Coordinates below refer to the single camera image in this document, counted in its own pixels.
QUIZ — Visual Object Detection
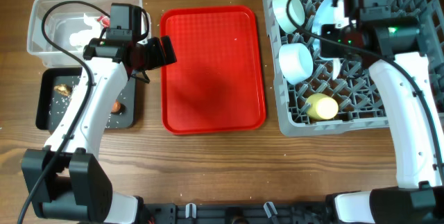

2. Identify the light blue bowl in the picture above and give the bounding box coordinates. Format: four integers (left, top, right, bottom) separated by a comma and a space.
278, 43, 314, 85

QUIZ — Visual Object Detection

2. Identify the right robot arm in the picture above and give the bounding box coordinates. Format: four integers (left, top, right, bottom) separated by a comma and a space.
321, 17, 443, 223

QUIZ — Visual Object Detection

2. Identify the white rice pile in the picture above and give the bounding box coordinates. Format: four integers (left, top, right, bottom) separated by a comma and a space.
48, 83, 77, 131

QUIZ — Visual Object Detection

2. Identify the white tissue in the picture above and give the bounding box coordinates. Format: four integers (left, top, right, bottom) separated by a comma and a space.
69, 14, 102, 48

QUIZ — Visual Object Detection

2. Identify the clear plastic bin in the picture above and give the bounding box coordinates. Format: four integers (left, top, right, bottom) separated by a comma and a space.
27, 0, 143, 68

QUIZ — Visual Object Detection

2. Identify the light green bowl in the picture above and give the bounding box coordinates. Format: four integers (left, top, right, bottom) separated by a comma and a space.
272, 0, 305, 34

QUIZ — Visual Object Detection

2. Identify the white plastic spoon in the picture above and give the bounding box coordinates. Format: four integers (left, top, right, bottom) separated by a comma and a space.
332, 58, 341, 80

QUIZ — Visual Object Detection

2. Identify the orange carrot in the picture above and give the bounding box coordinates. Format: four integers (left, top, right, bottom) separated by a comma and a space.
111, 101, 121, 114

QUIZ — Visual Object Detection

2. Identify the red serving tray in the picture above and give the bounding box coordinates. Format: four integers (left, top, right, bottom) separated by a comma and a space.
160, 6, 266, 135

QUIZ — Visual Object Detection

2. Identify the yellow plastic cup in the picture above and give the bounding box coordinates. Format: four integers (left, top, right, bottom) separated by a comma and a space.
307, 93, 339, 120

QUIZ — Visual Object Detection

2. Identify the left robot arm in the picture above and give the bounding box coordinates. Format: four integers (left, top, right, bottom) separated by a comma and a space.
17, 36, 177, 223

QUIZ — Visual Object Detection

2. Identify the grey dishwasher rack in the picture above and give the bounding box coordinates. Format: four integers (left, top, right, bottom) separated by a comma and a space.
262, 0, 443, 137

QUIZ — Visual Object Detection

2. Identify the red snack wrapper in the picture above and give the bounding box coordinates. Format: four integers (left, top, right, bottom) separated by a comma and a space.
97, 15, 110, 28

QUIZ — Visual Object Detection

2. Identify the light blue plate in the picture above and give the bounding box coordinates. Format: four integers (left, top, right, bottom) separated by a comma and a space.
311, 0, 339, 61

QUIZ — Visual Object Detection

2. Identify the brown food scrap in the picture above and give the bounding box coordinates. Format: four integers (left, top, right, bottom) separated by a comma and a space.
53, 84, 73, 97

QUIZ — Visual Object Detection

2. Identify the black waste tray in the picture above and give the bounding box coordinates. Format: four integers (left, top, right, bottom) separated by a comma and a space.
35, 67, 137, 131

